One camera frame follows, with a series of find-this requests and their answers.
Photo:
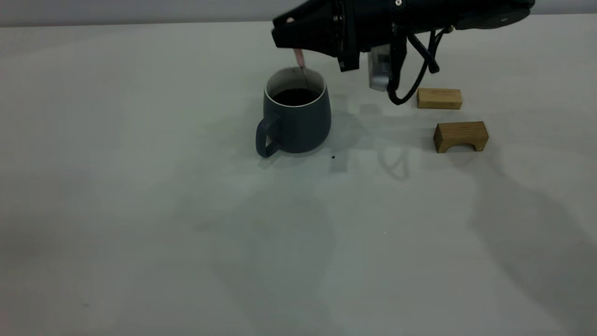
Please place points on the rectangular wooden block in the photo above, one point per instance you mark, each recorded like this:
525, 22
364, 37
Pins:
439, 99

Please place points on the arched wooden block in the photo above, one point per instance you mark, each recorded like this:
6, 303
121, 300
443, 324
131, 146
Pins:
459, 132

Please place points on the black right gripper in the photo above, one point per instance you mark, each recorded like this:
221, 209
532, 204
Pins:
368, 23

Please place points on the dark grey ceramic mug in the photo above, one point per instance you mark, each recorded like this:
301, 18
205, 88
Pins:
298, 123

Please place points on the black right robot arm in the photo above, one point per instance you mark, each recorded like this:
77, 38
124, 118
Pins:
466, 14

